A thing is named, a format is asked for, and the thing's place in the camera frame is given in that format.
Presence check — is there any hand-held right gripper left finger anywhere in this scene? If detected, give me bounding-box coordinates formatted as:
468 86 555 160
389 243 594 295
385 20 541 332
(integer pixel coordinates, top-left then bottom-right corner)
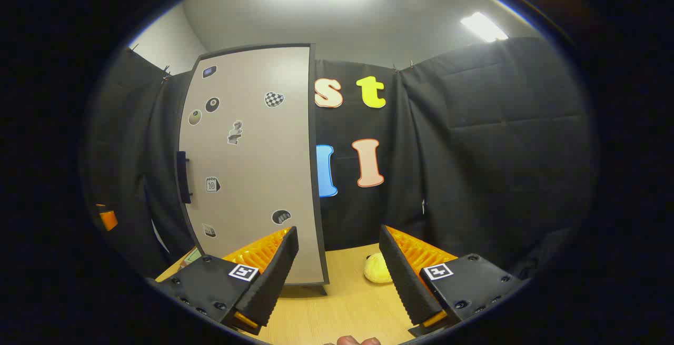
147 225 300 335

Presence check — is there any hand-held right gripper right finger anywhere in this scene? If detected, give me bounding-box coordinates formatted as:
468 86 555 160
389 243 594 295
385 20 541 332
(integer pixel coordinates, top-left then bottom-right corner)
379 224 530 338

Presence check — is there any grey cabinet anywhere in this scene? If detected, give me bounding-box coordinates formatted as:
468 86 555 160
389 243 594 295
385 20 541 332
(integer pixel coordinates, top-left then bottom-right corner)
197 43 331 296

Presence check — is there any black cabinet door handle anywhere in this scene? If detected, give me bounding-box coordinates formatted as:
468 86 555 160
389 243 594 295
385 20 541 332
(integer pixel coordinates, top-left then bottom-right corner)
176 151 193 204

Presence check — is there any grey cabinet door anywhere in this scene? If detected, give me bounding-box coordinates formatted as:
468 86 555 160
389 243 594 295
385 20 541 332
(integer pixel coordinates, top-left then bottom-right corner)
176 45 324 286

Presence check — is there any yellow plush toy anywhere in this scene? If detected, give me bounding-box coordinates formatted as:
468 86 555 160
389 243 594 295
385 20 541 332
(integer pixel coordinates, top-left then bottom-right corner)
363 252 393 284

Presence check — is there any green book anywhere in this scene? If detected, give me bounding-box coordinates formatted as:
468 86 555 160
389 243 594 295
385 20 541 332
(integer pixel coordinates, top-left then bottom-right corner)
179 248 203 271

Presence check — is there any black backdrop cloth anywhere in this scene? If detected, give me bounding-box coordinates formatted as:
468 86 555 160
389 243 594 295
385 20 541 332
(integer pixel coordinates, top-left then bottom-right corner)
84 37 598 282

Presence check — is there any narrow ceiling light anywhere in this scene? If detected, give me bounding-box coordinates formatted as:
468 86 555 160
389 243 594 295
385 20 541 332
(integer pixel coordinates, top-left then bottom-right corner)
461 12 509 43

